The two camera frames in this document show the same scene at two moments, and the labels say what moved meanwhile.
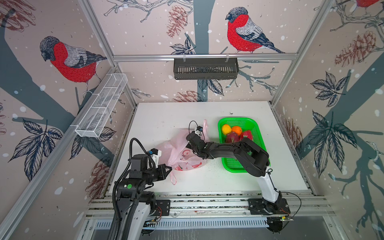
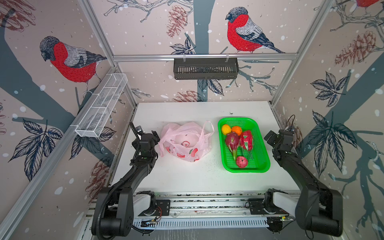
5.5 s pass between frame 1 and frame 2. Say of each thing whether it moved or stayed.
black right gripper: moved
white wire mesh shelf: stayed
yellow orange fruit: stayed
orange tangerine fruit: stayed
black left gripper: moved
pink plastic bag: moved
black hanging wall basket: stayed
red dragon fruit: stayed
